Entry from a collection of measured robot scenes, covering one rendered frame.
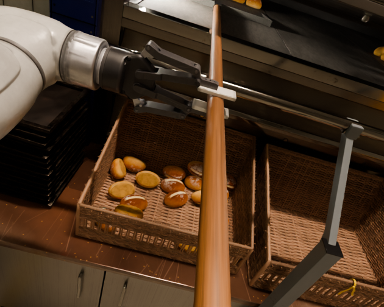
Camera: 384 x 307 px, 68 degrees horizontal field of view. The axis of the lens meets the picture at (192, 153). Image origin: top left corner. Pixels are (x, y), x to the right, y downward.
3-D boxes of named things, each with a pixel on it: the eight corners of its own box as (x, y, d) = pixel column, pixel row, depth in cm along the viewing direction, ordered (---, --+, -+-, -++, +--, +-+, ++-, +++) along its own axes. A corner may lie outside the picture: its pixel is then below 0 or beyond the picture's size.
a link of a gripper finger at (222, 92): (198, 84, 52) (199, 80, 51) (234, 94, 53) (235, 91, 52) (197, 91, 49) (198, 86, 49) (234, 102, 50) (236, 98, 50)
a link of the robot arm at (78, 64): (80, 72, 55) (110, 80, 56) (60, 91, 48) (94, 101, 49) (83, 24, 50) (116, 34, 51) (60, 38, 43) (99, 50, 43)
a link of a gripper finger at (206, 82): (189, 79, 51) (194, 63, 49) (216, 87, 51) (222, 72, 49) (189, 82, 49) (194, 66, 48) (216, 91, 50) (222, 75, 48)
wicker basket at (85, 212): (117, 148, 129) (125, 95, 113) (233, 181, 135) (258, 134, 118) (71, 237, 90) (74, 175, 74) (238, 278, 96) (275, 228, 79)
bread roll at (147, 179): (158, 190, 112) (157, 188, 118) (161, 174, 112) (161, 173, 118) (133, 185, 111) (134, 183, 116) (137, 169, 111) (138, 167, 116)
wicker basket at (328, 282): (239, 187, 132) (264, 140, 116) (348, 217, 138) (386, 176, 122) (246, 288, 93) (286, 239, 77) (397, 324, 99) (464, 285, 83)
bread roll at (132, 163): (149, 162, 117) (144, 173, 115) (145, 165, 123) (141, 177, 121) (125, 152, 115) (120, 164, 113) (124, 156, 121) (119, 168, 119)
